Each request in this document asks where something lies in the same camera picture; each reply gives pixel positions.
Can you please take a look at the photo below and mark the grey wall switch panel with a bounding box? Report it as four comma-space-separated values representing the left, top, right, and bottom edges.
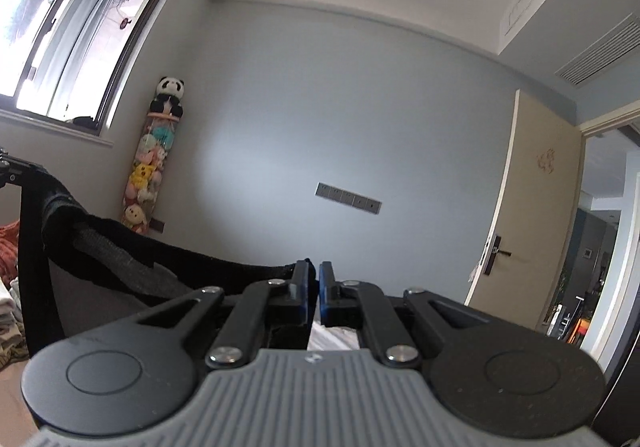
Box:
315, 182, 382, 216

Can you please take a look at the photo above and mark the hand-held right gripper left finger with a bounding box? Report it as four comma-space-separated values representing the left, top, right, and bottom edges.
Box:
135, 259, 318, 370

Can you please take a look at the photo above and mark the ceiling air vent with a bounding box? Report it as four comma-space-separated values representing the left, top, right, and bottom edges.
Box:
554, 14, 640, 88

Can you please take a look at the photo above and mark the brown patterned cloth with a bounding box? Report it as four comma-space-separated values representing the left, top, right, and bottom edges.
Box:
0, 324, 29, 369

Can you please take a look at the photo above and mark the window with dark frame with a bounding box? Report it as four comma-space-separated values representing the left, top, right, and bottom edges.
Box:
0, 0, 184, 138

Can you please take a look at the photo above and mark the hanging plush toy organizer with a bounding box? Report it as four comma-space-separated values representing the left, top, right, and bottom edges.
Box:
122, 111, 184, 234

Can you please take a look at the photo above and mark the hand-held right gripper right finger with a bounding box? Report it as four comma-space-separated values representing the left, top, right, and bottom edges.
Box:
319, 261, 490, 370

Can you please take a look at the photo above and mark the black and grey raglan shirt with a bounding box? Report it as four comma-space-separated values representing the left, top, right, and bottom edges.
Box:
17, 169, 311, 359

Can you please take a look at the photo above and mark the dark door handle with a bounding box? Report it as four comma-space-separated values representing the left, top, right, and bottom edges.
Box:
482, 235, 512, 276

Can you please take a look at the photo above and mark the orange patterned cloth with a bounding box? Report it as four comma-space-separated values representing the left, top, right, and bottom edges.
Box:
0, 221, 22, 281

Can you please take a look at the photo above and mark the panda plush toy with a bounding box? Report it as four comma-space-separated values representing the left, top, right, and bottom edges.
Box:
149, 75, 187, 118

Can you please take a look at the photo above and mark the white cloth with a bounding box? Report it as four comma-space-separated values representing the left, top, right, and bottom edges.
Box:
0, 277, 24, 328

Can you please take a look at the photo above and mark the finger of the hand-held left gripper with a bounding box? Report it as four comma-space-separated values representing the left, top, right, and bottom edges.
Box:
0, 146, 49, 188

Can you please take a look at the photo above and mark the yellow plush toy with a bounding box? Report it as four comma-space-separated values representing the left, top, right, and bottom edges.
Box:
128, 162, 157, 194

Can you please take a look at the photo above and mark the beige door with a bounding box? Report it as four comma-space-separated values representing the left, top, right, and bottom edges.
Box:
463, 89, 584, 329

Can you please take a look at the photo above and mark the ceiling access panel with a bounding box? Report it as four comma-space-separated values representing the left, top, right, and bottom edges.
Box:
499, 0, 552, 36

